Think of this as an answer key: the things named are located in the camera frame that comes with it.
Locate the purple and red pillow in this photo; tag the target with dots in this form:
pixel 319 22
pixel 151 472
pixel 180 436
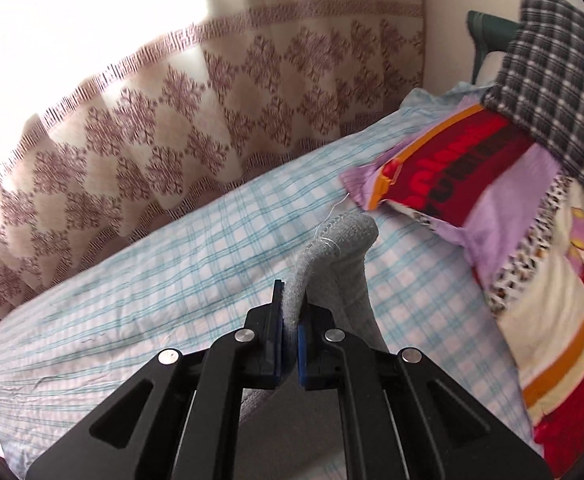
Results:
pixel 462 180

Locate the dark checked pillow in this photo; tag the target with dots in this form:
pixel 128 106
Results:
pixel 557 75

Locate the grey knitted sweater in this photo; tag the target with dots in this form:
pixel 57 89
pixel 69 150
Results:
pixel 339 260

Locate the bed with blue plaid sheet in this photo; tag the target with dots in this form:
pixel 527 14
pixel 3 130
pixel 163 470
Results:
pixel 172 270

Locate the beige patterned curtain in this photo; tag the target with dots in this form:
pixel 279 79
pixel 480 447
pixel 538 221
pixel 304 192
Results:
pixel 172 110

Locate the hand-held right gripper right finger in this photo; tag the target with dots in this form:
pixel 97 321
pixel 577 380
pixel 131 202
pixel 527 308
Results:
pixel 302 355

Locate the cream and red floral quilt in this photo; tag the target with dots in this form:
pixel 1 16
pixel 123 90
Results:
pixel 567 310

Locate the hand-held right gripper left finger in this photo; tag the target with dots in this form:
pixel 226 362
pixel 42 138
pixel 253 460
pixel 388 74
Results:
pixel 275 332

